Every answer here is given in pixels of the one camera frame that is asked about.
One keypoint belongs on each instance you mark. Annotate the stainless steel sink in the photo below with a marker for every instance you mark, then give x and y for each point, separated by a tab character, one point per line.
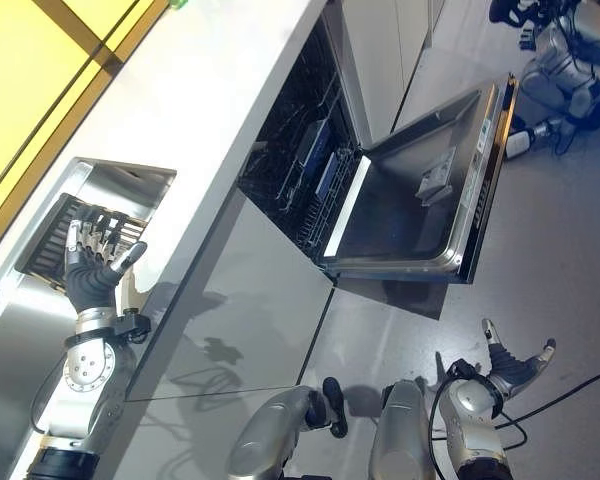
130	185

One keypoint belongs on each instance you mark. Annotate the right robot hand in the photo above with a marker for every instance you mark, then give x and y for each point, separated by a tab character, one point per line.
510	372

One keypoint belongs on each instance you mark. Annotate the green object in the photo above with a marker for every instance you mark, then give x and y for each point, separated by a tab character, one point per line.
178	4

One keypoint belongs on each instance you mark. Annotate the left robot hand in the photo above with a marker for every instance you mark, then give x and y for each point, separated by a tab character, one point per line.
87	287

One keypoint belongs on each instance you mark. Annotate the grey detergent dispenser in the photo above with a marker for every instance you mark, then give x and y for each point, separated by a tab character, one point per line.
437	175

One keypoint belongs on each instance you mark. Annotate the blue plate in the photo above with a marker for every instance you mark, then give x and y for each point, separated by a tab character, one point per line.
329	175
316	142

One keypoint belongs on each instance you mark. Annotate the yellow window with dark frame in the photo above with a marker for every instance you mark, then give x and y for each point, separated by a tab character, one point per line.
35	65

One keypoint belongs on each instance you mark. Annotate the right silver robot leg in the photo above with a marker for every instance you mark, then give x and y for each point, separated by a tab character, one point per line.
397	430

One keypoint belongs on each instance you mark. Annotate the stainless dishwasher door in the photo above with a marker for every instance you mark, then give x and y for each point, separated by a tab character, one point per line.
405	200

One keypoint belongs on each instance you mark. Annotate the grey cabinet door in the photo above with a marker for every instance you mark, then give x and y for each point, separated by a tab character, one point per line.
240	310

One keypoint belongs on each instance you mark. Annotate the white tall cabinet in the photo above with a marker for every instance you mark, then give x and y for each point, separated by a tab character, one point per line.
385	55

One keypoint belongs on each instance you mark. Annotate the black dish drying rack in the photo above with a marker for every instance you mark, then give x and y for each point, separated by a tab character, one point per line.
50	235

